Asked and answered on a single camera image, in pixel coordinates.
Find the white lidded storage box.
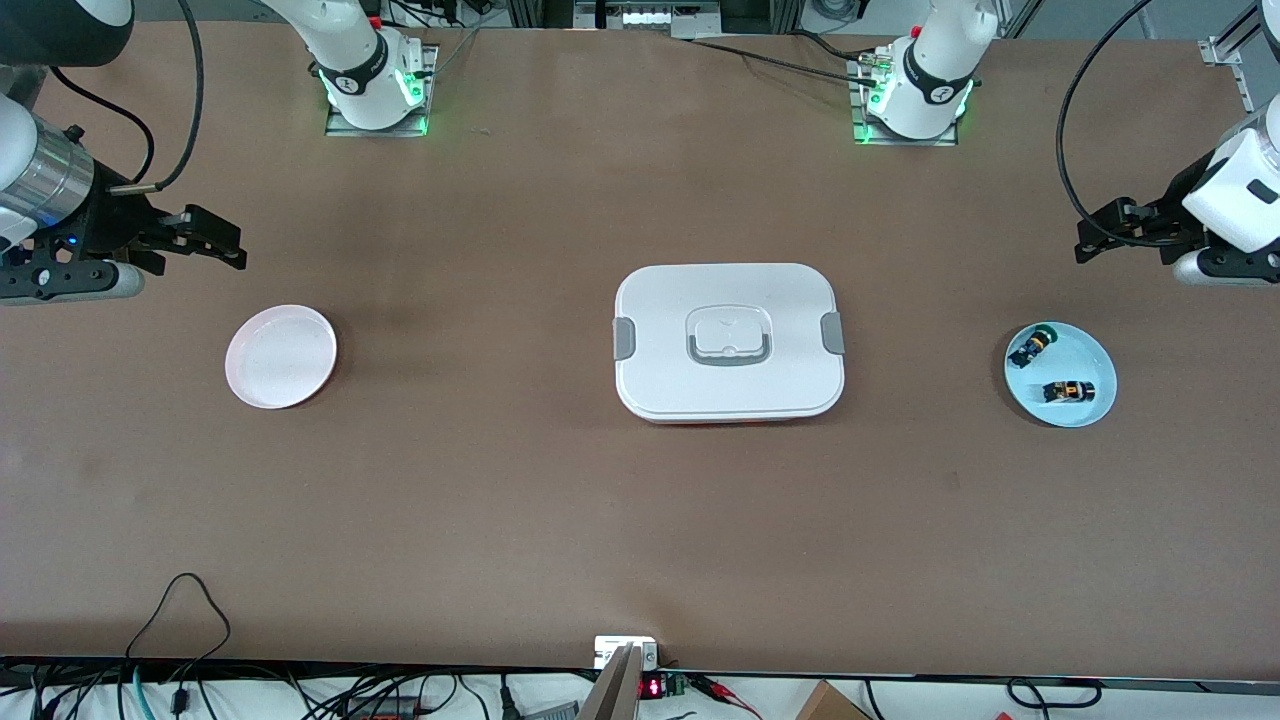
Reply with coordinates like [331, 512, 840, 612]
[612, 263, 847, 426]

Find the brown cardboard box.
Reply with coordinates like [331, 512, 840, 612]
[795, 680, 873, 720]

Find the light blue round plate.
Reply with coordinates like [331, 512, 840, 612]
[1003, 321, 1119, 430]

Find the pink round plate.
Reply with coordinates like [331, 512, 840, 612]
[224, 304, 339, 412]

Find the white power strip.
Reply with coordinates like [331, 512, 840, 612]
[573, 0, 723, 41]

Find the black power adapter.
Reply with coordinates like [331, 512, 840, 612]
[345, 695, 426, 720]

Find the red clip lead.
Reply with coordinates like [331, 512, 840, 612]
[688, 675, 765, 720]

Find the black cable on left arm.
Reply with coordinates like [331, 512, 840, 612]
[1056, 0, 1201, 248]

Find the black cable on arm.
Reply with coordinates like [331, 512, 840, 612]
[1056, 0, 1201, 248]
[48, 0, 206, 193]

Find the green-capped black switch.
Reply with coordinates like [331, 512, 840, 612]
[1008, 325, 1059, 371]

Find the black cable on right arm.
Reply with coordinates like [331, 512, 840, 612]
[48, 0, 206, 193]

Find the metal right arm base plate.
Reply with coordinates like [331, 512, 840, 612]
[323, 40, 441, 139]

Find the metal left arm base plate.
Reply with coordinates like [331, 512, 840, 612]
[848, 50, 961, 148]

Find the thin black looped cable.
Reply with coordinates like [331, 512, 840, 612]
[125, 572, 233, 669]

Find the black cable to arm base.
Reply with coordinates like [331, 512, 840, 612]
[690, 36, 881, 86]

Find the flat black cable loop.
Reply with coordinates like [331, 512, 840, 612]
[1005, 677, 1103, 713]

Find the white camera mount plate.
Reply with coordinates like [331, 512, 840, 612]
[594, 636, 659, 671]

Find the aluminium camera mast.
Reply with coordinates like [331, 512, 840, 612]
[578, 643, 643, 720]

